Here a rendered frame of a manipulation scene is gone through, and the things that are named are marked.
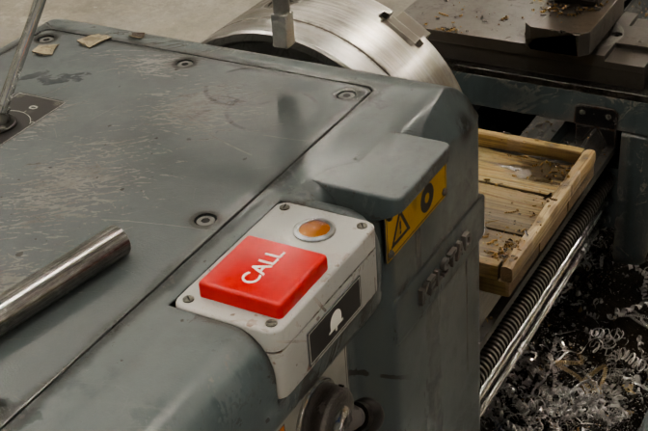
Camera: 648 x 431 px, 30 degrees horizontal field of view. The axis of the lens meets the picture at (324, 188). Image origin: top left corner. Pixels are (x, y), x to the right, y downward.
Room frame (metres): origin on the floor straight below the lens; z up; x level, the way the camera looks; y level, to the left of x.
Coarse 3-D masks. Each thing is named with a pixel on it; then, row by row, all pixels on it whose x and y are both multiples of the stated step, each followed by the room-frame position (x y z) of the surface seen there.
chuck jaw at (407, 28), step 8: (392, 16) 1.13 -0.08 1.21; (400, 16) 1.16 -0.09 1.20; (408, 16) 1.17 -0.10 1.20; (392, 24) 1.12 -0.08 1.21; (400, 24) 1.12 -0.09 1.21; (408, 24) 1.15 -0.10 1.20; (416, 24) 1.16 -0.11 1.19; (400, 32) 1.11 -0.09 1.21; (408, 32) 1.12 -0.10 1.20; (416, 32) 1.15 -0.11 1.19; (424, 32) 1.15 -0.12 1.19; (408, 40) 1.10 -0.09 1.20; (416, 40) 1.11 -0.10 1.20
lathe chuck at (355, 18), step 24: (264, 0) 1.18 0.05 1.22; (312, 0) 1.13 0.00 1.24; (336, 0) 1.13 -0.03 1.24; (360, 0) 1.14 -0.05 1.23; (312, 24) 1.08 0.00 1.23; (336, 24) 1.08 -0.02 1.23; (360, 24) 1.09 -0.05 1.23; (384, 24) 1.10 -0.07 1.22; (360, 48) 1.05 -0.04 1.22; (384, 48) 1.07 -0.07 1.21; (408, 48) 1.08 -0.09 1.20; (432, 48) 1.10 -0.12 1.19; (408, 72) 1.05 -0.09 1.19; (432, 72) 1.08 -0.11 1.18
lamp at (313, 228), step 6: (312, 222) 0.69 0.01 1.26; (318, 222) 0.68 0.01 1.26; (324, 222) 0.69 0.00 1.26; (300, 228) 0.68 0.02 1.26; (306, 228) 0.68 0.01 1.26; (312, 228) 0.68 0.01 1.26; (318, 228) 0.68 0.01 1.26; (324, 228) 0.68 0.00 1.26; (306, 234) 0.67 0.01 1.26; (312, 234) 0.67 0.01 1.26; (318, 234) 0.67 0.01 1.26
